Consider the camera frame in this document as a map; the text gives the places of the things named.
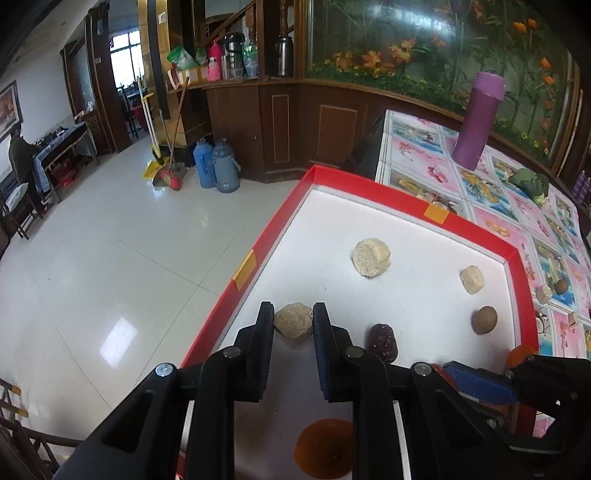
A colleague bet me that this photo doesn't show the orange tangerine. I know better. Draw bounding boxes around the orange tangerine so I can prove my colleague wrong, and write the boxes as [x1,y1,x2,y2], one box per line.
[294,418,353,479]
[505,344,538,370]

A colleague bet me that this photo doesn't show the brown kiwi fruit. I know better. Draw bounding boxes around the brown kiwi fruit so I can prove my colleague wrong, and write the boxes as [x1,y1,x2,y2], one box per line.
[472,305,498,335]

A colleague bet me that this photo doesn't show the small beige corn chunk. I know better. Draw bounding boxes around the small beige corn chunk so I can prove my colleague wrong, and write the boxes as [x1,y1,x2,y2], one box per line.
[460,265,485,295]

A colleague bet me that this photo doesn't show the dark red date fruit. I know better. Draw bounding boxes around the dark red date fruit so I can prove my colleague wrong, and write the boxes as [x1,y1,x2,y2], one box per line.
[368,324,399,364]

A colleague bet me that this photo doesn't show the red white tray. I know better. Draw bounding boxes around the red white tray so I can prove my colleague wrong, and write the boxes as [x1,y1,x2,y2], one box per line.
[182,166,538,479]

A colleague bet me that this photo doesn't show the large round corn chunk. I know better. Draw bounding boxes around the large round corn chunk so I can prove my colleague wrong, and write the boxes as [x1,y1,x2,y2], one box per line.
[351,238,391,278]

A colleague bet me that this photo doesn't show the fruit pattern tablecloth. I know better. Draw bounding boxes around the fruit pattern tablecloth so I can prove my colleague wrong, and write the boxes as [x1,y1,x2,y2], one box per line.
[375,110,590,358]

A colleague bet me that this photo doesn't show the purple bottles on shelf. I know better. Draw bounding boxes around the purple bottles on shelf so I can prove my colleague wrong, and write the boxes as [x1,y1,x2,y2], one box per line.
[571,170,591,203]

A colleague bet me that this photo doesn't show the green leafy vegetable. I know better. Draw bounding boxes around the green leafy vegetable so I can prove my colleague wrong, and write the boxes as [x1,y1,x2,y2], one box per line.
[508,168,549,208]

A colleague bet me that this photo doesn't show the purple thermos bottle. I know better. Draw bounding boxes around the purple thermos bottle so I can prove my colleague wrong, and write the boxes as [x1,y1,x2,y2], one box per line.
[452,71,506,171]

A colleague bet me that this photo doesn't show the red broom dustpan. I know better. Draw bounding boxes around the red broom dustpan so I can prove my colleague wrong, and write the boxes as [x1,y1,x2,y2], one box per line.
[140,92,187,191]

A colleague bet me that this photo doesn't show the grey thermos jug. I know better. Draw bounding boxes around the grey thermos jug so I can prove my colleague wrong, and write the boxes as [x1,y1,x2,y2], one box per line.
[211,139,242,193]

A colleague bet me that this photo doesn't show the blue thermos jug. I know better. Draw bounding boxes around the blue thermos jug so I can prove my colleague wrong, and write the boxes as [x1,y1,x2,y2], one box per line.
[193,138,215,189]

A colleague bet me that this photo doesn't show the person in dark clothes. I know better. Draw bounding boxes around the person in dark clothes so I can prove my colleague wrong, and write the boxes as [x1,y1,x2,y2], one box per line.
[8,123,46,214]

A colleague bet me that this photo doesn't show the flower bamboo glass panel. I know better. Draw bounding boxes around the flower bamboo glass panel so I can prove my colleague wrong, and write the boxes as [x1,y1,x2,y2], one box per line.
[307,0,576,165]

